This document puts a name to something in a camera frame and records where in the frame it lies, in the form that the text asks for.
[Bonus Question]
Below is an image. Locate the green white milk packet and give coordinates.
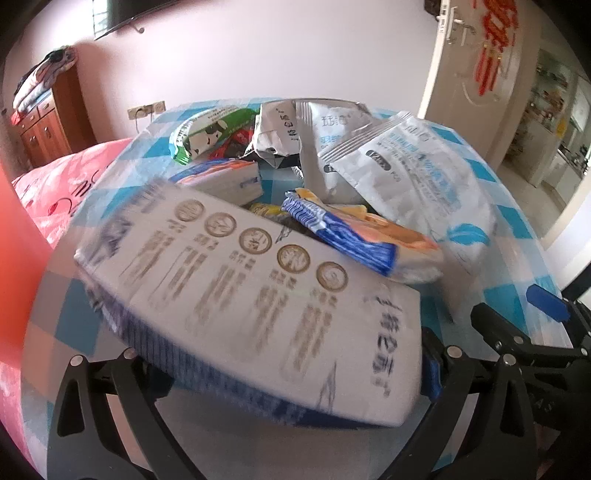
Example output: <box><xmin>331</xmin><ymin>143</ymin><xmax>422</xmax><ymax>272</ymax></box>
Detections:
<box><xmin>169</xmin><ymin>105</ymin><xmax>256</xmax><ymax>165</ymax></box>

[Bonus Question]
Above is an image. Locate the grey white bag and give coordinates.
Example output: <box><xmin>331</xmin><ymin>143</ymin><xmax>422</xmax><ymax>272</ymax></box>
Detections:
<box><xmin>245</xmin><ymin>100</ymin><xmax>300</xmax><ymax>169</ymax></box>

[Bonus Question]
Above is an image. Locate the large white blue-striped package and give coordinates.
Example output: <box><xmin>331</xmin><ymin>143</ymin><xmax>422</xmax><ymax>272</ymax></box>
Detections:
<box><xmin>75</xmin><ymin>180</ymin><xmax>421</xmax><ymax>428</ymax></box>

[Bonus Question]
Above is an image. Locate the red Chinese knot decoration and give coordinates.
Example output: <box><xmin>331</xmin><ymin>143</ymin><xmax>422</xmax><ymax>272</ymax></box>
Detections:
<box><xmin>473</xmin><ymin>0</ymin><xmax>519</xmax><ymax>97</ymax></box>

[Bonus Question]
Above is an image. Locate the blue white checkered tablecloth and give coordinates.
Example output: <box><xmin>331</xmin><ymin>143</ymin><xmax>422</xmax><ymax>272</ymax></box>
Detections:
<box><xmin>21</xmin><ymin>102</ymin><xmax>568</xmax><ymax>479</ymax></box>

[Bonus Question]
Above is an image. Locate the white feather wet-wipes pack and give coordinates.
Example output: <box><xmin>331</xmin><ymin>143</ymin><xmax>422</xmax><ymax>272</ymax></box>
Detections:
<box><xmin>320</xmin><ymin>112</ymin><xmax>496</xmax><ymax>276</ymax></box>

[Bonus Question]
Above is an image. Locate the wall-mounted black television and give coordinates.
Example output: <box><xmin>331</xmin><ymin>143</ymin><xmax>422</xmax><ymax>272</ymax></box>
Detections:
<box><xmin>91</xmin><ymin>0</ymin><xmax>176</xmax><ymax>40</ymax></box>

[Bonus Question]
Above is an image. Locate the silver door handle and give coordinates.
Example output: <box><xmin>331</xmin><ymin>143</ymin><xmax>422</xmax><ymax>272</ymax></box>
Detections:
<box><xmin>437</xmin><ymin>0</ymin><xmax>477</xmax><ymax>46</ymax></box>

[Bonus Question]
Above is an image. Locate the blue orange snack packet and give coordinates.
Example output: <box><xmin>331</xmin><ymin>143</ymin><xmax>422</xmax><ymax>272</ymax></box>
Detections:
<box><xmin>281</xmin><ymin>188</ymin><xmax>444</xmax><ymax>284</ymax></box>

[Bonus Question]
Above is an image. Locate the folded blankets stack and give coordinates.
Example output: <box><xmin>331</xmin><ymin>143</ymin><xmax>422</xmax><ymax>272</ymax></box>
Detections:
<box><xmin>12</xmin><ymin>45</ymin><xmax>78</xmax><ymax>113</ymax></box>

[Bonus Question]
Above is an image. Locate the small white blue packet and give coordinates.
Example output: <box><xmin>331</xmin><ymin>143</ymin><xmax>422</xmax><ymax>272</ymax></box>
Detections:
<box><xmin>169</xmin><ymin>158</ymin><xmax>263</xmax><ymax>206</ymax></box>

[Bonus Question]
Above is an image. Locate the white silver wipes bag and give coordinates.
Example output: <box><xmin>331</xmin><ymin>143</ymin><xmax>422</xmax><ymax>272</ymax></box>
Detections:
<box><xmin>294</xmin><ymin>99</ymin><xmax>375</xmax><ymax>204</ymax></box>

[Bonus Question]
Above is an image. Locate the pink heart-print bedspread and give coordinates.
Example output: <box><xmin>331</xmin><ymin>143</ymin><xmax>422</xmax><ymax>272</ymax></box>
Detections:
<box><xmin>1</xmin><ymin>138</ymin><xmax>130</xmax><ymax>478</ymax></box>

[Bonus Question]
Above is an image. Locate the brown wooden cabinet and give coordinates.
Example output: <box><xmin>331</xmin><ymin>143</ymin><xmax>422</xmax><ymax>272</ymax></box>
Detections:
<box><xmin>14</xmin><ymin>66</ymin><xmax>97</xmax><ymax>168</ymax></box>

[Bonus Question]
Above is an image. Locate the wall power outlet strip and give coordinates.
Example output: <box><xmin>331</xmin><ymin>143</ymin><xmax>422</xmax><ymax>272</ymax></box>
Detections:
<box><xmin>127</xmin><ymin>101</ymin><xmax>166</xmax><ymax>120</ymax></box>

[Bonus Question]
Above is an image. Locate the orange plastic trash bucket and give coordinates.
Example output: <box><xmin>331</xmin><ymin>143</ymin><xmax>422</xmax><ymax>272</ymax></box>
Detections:
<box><xmin>0</xmin><ymin>174</ymin><xmax>52</xmax><ymax>367</ymax></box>

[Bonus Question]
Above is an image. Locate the red snack wrapper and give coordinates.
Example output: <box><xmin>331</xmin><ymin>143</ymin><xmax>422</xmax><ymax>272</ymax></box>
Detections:
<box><xmin>208</xmin><ymin>126</ymin><xmax>253</xmax><ymax>160</ymax></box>

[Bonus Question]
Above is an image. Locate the white room door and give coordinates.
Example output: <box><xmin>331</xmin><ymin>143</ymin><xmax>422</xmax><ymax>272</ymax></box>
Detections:
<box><xmin>418</xmin><ymin>1</ymin><xmax>543</xmax><ymax>169</ymax></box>

